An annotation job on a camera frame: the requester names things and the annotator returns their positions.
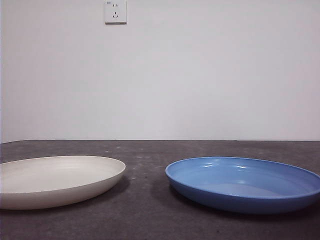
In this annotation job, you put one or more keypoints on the white round plate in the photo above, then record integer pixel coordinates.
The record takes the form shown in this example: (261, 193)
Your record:
(62, 175)

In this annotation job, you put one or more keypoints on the blue round plate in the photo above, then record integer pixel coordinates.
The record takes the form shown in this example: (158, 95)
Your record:
(237, 201)

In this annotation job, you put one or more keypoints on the white wall socket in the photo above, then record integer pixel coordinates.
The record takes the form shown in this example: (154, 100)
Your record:
(115, 12)

